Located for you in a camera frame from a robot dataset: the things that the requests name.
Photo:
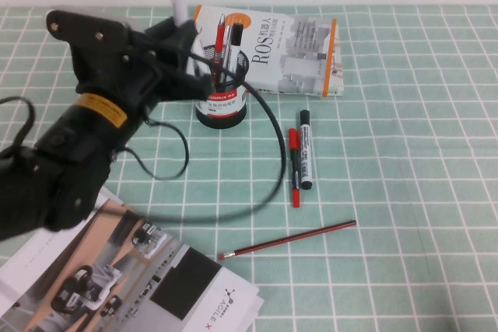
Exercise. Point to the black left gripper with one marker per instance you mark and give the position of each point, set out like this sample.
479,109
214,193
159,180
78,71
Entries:
116,75

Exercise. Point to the black marker red caps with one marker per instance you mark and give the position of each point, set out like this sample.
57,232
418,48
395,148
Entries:
294,168

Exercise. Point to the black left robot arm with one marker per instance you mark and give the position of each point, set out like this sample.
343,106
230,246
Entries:
58,161

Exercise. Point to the slim grey pen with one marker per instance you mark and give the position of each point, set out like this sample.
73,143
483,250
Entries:
227,52

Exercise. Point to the black mesh pen holder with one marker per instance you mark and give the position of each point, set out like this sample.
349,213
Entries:
221,114

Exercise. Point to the white orange ROS book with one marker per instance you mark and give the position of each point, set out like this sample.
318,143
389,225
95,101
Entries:
280,52

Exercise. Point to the white whiteboard marker black cap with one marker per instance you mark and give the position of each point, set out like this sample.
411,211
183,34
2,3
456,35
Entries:
306,149

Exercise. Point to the thin colourful printed book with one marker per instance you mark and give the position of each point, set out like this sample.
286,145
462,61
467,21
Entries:
338,75

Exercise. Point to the red black striped pencil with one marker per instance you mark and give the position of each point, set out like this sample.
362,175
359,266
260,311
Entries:
288,240

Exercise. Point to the AgileX photo brochure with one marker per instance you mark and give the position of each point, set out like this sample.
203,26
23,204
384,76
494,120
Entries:
97,270

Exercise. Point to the green checked tablecloth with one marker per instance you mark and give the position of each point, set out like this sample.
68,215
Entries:
408,176

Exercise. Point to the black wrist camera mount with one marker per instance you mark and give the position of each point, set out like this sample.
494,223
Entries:
85,26

